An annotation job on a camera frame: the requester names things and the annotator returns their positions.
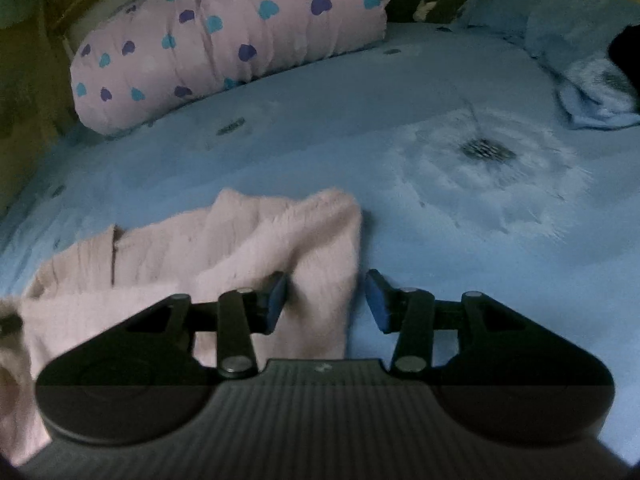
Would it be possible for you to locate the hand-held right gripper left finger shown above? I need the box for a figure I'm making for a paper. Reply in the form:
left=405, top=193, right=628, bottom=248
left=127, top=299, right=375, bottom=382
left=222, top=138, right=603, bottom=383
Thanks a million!
left=123, top=271, right=290, bottom=380

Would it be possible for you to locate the wooden bed headboard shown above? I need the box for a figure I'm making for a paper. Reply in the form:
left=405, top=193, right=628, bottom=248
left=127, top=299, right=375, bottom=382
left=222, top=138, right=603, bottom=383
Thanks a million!
left=42, top=0, right=166, bottom=61

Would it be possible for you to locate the crumpled blue blanket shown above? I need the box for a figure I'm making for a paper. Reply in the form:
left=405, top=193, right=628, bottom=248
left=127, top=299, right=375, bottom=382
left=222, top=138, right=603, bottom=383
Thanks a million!
left=452, top=0, right=640, bottom=68

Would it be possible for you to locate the pink knit sweater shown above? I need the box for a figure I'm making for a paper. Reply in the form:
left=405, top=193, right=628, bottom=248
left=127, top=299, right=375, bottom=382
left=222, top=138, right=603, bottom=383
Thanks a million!
left=0, top=187, right=363, bottom=467

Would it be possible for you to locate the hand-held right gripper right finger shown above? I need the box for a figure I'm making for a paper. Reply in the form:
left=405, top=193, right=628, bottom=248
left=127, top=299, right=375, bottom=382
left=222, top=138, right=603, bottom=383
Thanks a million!
left=364, top=268, right=532, bottom=376

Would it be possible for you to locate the crumpled light blue cloth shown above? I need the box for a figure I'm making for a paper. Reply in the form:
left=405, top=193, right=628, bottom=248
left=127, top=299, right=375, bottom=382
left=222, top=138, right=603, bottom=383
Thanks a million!
left=554, top=54, right=640, bottom=131

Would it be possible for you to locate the black cloth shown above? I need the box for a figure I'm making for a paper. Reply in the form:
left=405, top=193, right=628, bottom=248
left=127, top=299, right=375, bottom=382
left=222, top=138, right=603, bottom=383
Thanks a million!
left=607, top=25, right=640, bottom=82

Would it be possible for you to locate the pink heart-print bolster pillow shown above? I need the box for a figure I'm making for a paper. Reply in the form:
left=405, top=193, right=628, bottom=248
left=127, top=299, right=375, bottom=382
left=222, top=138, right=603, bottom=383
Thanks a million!
left=70, top=0, right=393, bottom=137

